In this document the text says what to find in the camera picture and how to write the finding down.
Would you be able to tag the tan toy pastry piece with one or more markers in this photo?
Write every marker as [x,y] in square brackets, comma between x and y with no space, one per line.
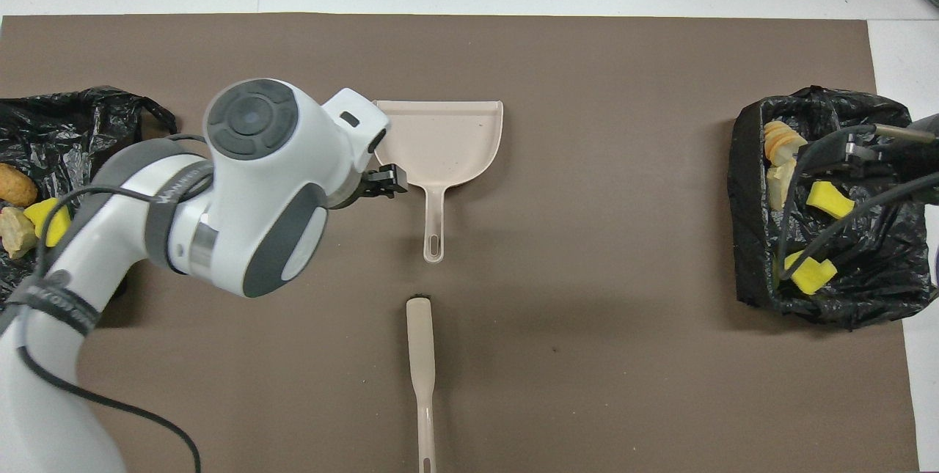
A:
[779,183]
[779,141]

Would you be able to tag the brown table mat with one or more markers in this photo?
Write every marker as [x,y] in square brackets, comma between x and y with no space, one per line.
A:
[587,55]

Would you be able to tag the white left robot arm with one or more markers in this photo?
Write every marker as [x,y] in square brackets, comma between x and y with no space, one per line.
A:
[264,180]

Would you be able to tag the brown toy bread loaf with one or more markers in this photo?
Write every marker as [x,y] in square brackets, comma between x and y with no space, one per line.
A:
[15,185]

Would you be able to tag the beige hand brush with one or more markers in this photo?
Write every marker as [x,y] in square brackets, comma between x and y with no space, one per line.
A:
[422,363]

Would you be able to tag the small pale toy pastry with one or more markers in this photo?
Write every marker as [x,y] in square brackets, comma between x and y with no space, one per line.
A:
[16,232]

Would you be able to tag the yellow sponge scrap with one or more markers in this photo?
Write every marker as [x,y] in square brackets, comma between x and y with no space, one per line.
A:
[830,199]
[810,273]

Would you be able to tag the yellow green sponge piece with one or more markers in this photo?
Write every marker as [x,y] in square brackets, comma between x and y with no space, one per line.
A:
[50,218]

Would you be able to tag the beige plastic dustpan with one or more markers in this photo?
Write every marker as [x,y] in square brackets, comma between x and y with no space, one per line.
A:
[447,136]

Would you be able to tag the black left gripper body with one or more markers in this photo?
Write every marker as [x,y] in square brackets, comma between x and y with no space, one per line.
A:
[351,193]

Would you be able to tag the black bag lined pink bin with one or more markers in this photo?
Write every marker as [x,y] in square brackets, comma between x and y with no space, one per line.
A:
[66,128]

